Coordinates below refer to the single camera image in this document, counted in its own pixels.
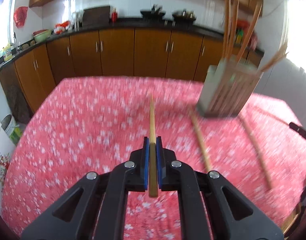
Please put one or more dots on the dark cutting board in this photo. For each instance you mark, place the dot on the dark cutting board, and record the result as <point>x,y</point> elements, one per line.
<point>96,15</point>

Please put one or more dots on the brown lower kitchen cabinets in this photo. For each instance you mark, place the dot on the brown lower kitchen cabinets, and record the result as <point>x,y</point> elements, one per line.
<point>126,49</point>

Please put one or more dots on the green basin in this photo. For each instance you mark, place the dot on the green basin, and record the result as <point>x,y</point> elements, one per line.
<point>42,35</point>

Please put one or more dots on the thin bamboo chopstick one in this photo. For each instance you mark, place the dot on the thin bamboo chopstick one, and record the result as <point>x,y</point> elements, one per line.
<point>283,47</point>

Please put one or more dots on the bamboo chopstick fifth row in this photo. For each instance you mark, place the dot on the bamboo chopstick fifth row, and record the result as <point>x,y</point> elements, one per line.
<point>201,143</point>

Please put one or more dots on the red floral tablecloth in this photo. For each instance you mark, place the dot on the red floral tablecloth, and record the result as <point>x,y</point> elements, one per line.
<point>94,123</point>

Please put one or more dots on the window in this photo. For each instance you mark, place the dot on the window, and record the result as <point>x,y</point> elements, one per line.
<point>296,33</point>
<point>6,22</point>

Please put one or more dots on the thin bamboo chopstick two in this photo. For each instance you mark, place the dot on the thin bamboo chopstick two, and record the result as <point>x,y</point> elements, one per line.
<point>152,177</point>

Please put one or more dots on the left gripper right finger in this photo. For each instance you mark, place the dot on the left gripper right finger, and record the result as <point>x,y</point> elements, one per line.
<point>210,206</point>

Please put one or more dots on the red bags on counter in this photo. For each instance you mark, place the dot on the red bags on counter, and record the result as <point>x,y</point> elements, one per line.
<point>241,31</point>

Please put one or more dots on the yellow detergent bottle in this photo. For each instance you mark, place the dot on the yellow detergent bottle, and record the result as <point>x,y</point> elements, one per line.
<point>7,52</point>

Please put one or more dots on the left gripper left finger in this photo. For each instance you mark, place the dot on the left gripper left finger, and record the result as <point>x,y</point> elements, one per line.
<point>95,206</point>

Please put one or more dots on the window left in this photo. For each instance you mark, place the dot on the window left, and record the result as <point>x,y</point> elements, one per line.
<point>6,22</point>

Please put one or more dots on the red bottle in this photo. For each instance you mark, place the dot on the red bottle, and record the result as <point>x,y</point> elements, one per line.
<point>114,15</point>

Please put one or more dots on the perforated beige utensil holder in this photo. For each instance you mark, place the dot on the perforated beige utensil holder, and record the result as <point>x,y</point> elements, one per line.
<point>227,88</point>

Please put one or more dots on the window right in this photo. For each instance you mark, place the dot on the window right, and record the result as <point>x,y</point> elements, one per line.
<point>296,33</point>

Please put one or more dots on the red plastic bag hanging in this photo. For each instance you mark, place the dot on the red plastic bag hanging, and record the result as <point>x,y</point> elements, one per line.
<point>19,16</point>

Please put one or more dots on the black wok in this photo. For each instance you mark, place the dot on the black wok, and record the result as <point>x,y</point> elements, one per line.
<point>156,13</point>
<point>184,16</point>

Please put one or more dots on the thin bamboo chopstick four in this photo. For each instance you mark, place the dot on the thin bamboo chopstick four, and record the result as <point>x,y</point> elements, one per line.
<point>256,146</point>

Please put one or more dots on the black wok right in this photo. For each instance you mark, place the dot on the black wok right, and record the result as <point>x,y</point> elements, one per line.
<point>184,16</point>

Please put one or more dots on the black wok left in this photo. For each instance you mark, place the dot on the black wok left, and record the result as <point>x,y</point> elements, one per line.
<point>156,13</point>

